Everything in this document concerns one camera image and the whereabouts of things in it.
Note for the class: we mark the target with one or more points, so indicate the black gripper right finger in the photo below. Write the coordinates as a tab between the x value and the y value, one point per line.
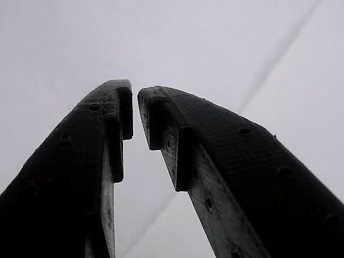
255	188

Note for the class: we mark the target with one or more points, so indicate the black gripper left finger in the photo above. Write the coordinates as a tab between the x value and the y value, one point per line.
67	174

